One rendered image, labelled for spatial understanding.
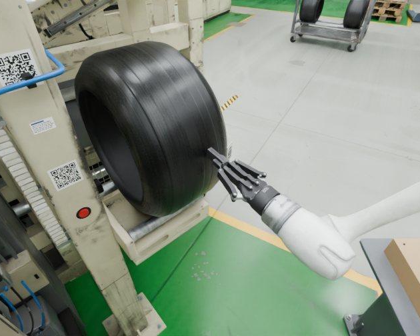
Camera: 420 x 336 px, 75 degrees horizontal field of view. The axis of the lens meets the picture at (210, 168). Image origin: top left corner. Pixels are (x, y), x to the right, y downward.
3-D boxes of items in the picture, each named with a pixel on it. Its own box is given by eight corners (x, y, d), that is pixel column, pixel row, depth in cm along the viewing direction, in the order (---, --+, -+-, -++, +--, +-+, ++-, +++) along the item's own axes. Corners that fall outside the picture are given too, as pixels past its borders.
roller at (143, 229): (128, 238, 95) (122, 231, 98) (131, 247, 97) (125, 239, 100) (205, 190, 112) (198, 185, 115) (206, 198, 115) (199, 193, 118)
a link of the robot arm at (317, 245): (271, 237, 61) (280, 239, 73) (331, 293, 54) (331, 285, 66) (303, 201, 61) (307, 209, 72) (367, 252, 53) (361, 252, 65)
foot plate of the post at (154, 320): (125, 364, 145) (123, 362, 142) (102, 323, 160) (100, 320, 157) (167, 327, 158) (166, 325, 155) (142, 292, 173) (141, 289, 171)
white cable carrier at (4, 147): (60, 250, 88) (-23, 122, 57) (55, 240, 91) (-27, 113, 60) (73, 242, 90) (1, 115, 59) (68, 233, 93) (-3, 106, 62)
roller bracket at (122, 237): (131, 261, 96) (126, 245, 90) (85, 199, 119) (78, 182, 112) (140, 256, 98) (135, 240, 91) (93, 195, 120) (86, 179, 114)
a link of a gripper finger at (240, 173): (257, 185, 70) (261, 183, 71) (227, 159, 75) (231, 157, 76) (253, 194, 73) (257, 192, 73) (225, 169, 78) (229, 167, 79)
